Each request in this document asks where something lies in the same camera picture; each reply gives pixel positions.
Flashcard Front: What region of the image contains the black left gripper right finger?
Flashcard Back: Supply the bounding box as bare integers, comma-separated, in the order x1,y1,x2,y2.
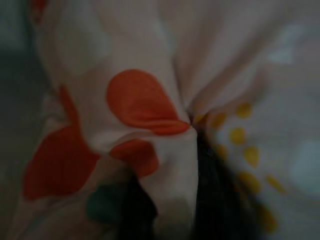
194,129,259,240

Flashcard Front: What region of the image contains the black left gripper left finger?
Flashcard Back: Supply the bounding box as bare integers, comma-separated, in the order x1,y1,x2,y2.
116,174,159,240

